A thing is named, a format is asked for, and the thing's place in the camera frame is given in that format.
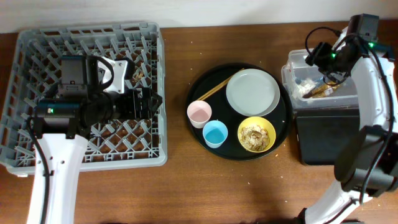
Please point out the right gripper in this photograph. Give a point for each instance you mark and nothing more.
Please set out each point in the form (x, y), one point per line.
(334, 77)

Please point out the clear plastic waste bin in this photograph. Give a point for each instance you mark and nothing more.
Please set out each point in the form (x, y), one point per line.
(296, 70)

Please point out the grey plastic dishwasher rack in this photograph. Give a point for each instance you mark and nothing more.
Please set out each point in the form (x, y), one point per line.
(36, 73)

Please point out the yellow bowl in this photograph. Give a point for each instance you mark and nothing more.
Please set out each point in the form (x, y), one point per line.
(263, 123)

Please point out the upper wooden chopstick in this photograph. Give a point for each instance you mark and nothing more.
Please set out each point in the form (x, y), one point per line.
(210, 79)

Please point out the pink plastic cup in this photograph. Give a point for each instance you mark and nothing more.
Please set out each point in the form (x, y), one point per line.
(199, 113)

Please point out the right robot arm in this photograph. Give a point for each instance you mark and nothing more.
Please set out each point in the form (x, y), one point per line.
(367, 166)

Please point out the round black serving tray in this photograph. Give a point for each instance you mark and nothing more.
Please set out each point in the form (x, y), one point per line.
(281, 118)

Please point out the gold snack wrapper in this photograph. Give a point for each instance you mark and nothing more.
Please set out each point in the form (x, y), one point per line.
(321, 91)

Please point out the grey round plate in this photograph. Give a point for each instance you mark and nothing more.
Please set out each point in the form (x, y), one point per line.
(253, 92)

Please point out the wooden chopstick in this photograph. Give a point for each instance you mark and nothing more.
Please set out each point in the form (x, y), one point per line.
(210, 79)
(214, 90)

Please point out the lower wooden chopstick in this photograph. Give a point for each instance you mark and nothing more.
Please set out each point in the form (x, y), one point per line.
(214, 90)

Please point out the blue plastic cup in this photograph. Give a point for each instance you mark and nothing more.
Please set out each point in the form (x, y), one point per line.
(215, 133)

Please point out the black rectangular tray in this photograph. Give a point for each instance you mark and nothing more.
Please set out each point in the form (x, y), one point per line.
(322, 134)

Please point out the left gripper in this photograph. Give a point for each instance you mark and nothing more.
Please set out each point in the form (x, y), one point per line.
(134, 112)

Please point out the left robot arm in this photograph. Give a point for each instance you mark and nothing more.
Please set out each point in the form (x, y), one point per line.
(60, 131)

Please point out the food scraps pile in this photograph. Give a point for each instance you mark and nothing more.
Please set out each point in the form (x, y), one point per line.
(254, 138)

